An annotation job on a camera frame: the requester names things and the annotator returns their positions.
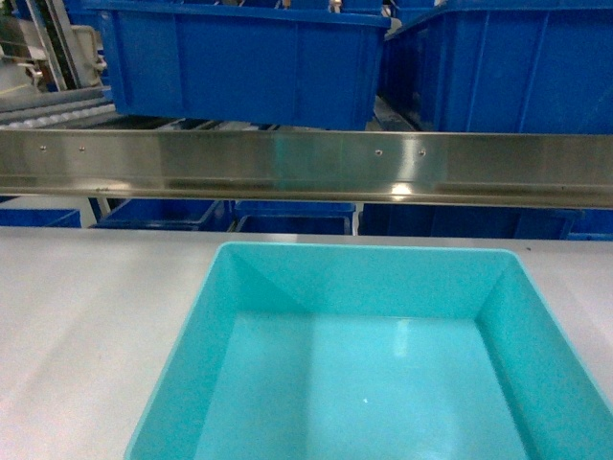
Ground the stainless steel shelf rail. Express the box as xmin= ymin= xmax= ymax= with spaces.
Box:
xmin=1 ymin=129 xmax=612 ymax=209

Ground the blue bin upper left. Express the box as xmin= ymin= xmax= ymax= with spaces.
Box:
xmin=86 ymin=1 xmax=391 ymax=130

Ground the blue bin upper right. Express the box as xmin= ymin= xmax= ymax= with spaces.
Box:
xmin=378 ymin=1 xmax=612 ymax=134

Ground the teal plastic bin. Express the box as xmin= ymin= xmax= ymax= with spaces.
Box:
xmin=125 ymin=242 xmax=612 ymax=459

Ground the blue bin below rail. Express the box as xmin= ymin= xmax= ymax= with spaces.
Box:
xmin=235 ymin=200 xmax=355 ymax=235

